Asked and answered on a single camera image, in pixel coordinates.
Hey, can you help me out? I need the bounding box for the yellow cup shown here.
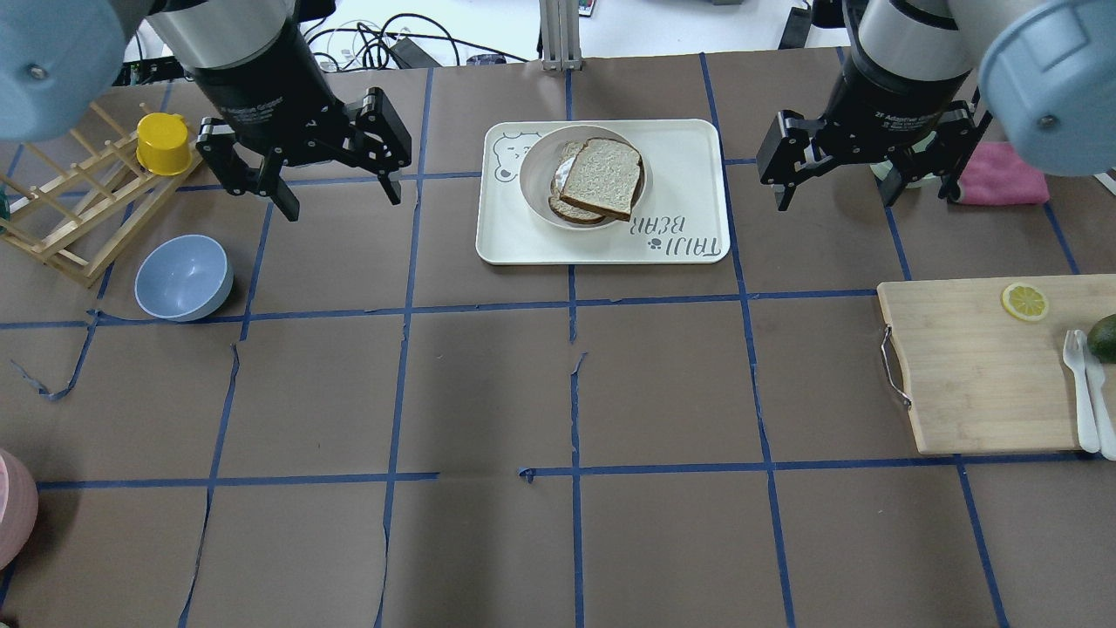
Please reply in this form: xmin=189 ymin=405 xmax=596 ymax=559
xmin=136 ymin=113 xmax=192 ymax=176

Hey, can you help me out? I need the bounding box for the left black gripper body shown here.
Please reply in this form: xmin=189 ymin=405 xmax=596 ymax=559
xmin=196 ymin=52 xmax=367 ymax=175

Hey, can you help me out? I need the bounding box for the pink cloth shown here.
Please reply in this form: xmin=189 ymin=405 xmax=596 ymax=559
xmin=949 ymin=141 xmax=1050 ymax=207

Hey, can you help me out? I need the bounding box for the blue bowl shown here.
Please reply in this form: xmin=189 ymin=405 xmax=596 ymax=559
xmin=134 ymin=234 xmax=235 ymax=323

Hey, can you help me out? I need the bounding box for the cream bear tray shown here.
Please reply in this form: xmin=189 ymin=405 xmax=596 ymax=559
xmin=475 ymin=119 xmax=731 ymax=265

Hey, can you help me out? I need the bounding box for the fried egg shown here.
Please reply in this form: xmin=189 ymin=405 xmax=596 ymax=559
xmin=554 ymin=156 xmax=575 ymax=191

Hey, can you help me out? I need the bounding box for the wooden cutting board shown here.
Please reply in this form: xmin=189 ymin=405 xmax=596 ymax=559
xmin=877 ymin=274 xmax=1115 ymax=454

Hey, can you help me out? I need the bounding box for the white plastic fork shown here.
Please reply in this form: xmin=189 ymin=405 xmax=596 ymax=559
xmin=1064 ymin=329 xmax=1100 ymax=454

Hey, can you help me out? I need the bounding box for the lemon slice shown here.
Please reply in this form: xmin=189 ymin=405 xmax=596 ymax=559
xmin=1000 ymin=282 xmax=1050 ymax=323

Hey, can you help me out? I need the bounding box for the green avocado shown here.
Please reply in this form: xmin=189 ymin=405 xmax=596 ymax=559
xmin=1085 ymin=313 xmax=1116 ymax=363

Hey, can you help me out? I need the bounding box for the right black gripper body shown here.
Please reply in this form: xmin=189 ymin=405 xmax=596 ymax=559
xmin=814 ymin=69 xmax=969 ymax=166

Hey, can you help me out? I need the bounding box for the white round plate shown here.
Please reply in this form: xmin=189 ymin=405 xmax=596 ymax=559
xmin=520 ymin=124 xmax=652 ymax=232

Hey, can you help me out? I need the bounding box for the wooden dish rack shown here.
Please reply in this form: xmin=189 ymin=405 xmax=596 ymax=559
xmin=1 ymin=102 xmax=201 ymax=287

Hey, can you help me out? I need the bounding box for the aluminium frame post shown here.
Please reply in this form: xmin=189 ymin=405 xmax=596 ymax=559
xmin=538 ymin=0 xmax=583 ymax=73

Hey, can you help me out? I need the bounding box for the bread slice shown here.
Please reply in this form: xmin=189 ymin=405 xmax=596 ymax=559
xmin=548 ymin=141 xmax=606 ymax=225
xmin=561 ymin=138 xmax=645 ymax=222

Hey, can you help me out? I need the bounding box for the white plastic spoon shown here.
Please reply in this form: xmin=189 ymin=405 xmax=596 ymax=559
xmin=1072 ymin=330 xmax=1115 ymax=461

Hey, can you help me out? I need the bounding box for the pink bowl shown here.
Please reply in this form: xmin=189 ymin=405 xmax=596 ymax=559
xmin=1 ymin=450 xmax=38 ymax=569

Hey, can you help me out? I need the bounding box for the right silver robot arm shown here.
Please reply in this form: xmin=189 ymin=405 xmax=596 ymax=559
xmin=757 ymin=1 xmax=1115 ymax=211

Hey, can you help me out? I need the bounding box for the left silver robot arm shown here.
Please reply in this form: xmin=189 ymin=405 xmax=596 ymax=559
xmin=1 ymin=1 xmax=413 ymax=222

